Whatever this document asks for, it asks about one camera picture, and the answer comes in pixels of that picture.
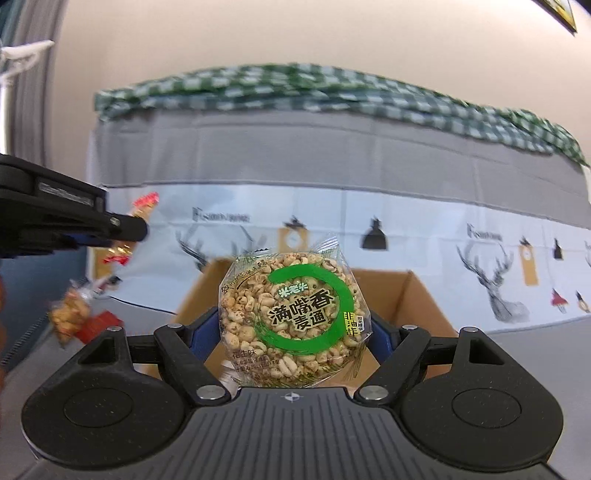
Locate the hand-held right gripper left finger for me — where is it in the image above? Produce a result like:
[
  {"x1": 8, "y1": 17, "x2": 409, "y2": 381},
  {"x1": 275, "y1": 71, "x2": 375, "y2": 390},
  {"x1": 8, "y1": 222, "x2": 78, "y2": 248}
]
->
[{"x1": 79, "y1": 314, "x2": 232, "y2": 403}]

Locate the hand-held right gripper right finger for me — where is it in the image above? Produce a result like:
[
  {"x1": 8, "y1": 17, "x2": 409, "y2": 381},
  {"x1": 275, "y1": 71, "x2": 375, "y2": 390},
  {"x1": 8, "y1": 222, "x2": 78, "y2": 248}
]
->
[{"x1": 355, "y1": 310, "x2": 509, "y2": 403}]

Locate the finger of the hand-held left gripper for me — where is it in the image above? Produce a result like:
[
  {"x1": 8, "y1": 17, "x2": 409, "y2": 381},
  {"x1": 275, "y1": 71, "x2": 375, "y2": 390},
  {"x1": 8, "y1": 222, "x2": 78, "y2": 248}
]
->
[{"x1": 55, "y1": 210, "x2": 149, "y2": 251}]

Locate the red-edged clear snack packet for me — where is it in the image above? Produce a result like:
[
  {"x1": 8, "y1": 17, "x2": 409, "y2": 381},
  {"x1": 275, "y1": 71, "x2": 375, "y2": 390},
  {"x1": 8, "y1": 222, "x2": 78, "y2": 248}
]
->
[{"x1": 102, "y1": 192, "x2": 160, "y2": 267}]

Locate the cardboard box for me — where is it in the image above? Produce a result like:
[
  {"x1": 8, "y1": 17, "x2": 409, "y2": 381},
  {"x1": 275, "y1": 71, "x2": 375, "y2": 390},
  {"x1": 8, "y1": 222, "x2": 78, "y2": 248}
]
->
[{"x1": 134, "y1": 258, "x2": 458, "y2": 398}]

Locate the round puffed grain cake packet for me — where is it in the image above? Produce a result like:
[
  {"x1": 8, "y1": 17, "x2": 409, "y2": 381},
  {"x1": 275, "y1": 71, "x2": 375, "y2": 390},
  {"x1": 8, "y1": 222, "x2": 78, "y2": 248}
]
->
[{"x1": 217, "y1": 234, "x2": 370, "y2": 388}]

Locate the red square snack packet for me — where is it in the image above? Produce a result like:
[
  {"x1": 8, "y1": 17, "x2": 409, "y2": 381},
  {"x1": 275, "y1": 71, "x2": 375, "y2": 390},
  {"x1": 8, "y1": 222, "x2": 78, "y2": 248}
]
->
[{"x1": 79, "y1": 311, "x2": 123, "y2": 343}]

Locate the grey curtain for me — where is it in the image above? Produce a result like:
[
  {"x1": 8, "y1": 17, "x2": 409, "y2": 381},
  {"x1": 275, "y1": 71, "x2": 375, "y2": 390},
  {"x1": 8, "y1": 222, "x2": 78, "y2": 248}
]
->
[{"x1": 0, "y1": 0, "x2": 75, "y2": 160}]

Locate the clear bag of biscuits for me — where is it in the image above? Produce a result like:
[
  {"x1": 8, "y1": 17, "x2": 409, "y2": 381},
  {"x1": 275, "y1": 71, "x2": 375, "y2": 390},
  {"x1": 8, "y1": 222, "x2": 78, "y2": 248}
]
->
[{"x1": 48, "y1": 276, "x2": 122, "y2": 346}]

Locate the white rack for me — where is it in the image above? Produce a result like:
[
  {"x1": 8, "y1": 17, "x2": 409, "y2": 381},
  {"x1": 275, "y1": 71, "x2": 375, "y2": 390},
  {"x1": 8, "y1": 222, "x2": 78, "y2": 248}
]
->
[{"x1": 0, "y1": 41, "x2": 55, "y2": 78}]

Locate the grey deer-print cloth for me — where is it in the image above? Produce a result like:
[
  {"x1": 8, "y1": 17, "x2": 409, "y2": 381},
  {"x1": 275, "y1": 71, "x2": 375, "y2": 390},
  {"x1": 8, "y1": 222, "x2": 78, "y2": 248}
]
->
[{"x1": 85, "y1": 111, "x2": 591, "y2": 334}]

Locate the green checkered cloth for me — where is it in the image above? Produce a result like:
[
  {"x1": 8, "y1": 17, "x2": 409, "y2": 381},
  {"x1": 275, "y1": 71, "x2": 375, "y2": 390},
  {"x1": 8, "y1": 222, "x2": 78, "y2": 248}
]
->
[{"x1": 93, "y1": 65, "x2": 591, "y2": 168}]

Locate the framed wall picture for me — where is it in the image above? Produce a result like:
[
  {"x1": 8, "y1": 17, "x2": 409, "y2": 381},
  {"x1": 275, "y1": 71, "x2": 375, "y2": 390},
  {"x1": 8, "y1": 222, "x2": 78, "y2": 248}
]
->
[{"x1": 538, "y1": 0, "x2": 579, "y2": 34}]

